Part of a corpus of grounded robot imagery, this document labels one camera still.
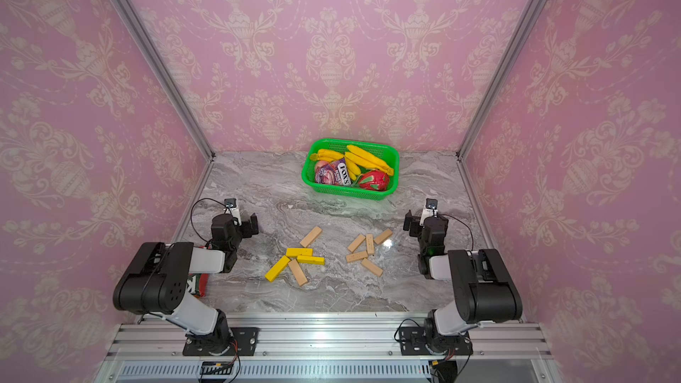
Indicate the aluminium front rail frame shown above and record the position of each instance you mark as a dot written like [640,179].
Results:
[330,347]

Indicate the natural block right cluster middle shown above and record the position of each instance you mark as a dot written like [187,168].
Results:
[370,244]

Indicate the banana bunch left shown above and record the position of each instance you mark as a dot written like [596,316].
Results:
[326,155]

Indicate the natural block right cluster top-right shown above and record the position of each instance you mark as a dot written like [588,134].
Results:
[383,236]

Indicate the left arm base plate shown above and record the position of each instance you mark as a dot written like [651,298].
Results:
[240,341]

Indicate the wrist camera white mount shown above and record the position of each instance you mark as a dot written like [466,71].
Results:
[232,208]
[429,208]

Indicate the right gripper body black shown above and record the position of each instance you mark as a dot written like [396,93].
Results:
[410,222]

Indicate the natural block right cluster top-left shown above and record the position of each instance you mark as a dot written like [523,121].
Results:
[356,243]

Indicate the yellow block diagonal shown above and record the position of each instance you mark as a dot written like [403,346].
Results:
[277,268]

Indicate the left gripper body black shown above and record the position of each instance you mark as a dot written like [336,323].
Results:
[246,230]

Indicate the natural block right cluster horizontal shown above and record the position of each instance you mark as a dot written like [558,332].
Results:
[355,257]

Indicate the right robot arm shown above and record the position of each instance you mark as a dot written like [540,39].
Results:
[483,289]

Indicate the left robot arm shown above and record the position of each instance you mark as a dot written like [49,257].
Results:
[157,282]

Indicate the banana bunch right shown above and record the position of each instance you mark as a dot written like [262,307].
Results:
[367,160]

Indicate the banana bunch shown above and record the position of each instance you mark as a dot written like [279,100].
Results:
[367,160]
[326,155]

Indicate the natural wooden block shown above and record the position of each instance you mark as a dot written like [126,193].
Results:
[298,273]
[311,237]

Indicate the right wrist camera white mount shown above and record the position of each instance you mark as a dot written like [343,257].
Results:
[429,208]

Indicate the purple snack packet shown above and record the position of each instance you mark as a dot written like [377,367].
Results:
[334,173]

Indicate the green plastic basket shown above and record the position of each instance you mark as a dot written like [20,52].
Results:
[385,152]

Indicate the red snack bag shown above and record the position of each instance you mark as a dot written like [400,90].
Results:
[198,284]

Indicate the yellow block upper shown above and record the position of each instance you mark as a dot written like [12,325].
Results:
[296,252]

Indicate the red dragon fruit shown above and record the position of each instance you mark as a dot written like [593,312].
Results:
[374,180]

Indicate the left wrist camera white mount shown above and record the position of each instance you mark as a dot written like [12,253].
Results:
[232,208]

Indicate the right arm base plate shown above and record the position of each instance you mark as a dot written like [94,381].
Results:
[419,341]

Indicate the natural block right cluster bottom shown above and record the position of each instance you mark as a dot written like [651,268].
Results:
[372,267]

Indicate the yellow block lower right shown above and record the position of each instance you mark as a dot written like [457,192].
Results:
[308,259]

